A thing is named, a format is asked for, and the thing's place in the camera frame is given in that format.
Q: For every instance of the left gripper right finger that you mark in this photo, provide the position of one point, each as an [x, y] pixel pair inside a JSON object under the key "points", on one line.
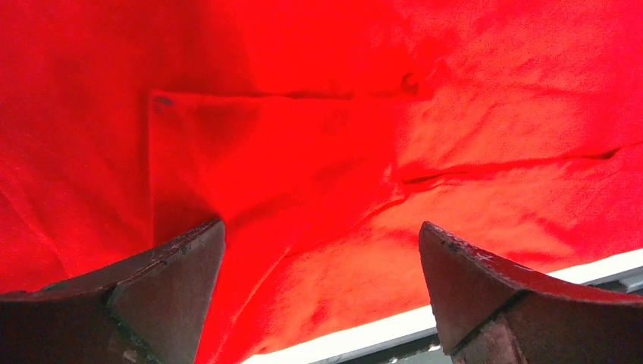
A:
{"points": [[489, 309]]}

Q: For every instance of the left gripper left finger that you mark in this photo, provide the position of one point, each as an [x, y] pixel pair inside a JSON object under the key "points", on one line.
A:
{"points": [[149, 308]]}

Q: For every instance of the red t-shirt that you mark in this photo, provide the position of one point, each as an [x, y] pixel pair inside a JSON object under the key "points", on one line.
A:
{"points": [[323, 133]]}

